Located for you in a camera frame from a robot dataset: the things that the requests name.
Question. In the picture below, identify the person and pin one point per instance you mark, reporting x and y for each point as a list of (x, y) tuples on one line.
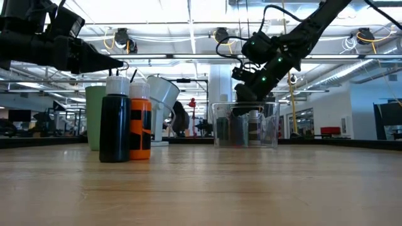
[(181, 119)]

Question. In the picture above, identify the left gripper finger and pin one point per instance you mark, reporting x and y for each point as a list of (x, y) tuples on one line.
[(97, 62), (91, 47)]

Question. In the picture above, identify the orange and black paint bottle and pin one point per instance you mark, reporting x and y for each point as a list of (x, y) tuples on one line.
[(139, 105)]

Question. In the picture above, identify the small black ceiling reel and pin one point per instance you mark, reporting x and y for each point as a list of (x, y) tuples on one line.
[(292, 79), (132, 46)]

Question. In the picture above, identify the white wall frame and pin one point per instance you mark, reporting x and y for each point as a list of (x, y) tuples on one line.
[(344, 125)]

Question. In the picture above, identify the green plastic cup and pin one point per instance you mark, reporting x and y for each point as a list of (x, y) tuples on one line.
[(94, 119)]

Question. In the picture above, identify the red object on pole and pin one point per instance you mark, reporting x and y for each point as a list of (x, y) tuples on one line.
[(192, 103)]

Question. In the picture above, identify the black panel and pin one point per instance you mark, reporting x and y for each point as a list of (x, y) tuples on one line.
[(389, 116)]

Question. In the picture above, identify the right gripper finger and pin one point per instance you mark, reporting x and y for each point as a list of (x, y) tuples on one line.
[(246, 108)]

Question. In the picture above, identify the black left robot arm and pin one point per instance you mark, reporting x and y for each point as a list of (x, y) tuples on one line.
[(19, 15)]

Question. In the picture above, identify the black metal stand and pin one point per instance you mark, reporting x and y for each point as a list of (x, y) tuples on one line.
[(185, 80)]

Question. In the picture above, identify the black monitor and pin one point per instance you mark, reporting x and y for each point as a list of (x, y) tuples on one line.
[(19, 115)]

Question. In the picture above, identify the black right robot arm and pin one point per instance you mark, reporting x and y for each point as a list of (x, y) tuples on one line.
[(314, 25)]

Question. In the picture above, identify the white round pillar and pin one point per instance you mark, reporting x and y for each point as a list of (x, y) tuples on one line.
[(220, 81)]

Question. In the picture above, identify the clear plastic bin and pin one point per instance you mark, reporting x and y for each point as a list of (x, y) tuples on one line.
[(270, 132)]

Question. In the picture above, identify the red sofa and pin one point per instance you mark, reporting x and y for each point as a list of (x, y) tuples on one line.
[(330, 130)]

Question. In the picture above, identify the blue paint bottle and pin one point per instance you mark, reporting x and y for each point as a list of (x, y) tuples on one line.
[(237, 132)]

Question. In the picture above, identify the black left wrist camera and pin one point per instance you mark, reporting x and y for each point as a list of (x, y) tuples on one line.
[(70, 23)]

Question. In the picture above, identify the white cup with water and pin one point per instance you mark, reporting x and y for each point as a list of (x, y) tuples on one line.
[(163, 91)]

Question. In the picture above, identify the silver ventilation duct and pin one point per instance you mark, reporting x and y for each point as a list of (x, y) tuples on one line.
[(355, 69)]

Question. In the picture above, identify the black aluminium table frame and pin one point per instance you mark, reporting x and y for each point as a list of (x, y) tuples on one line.
[(31, 142)]

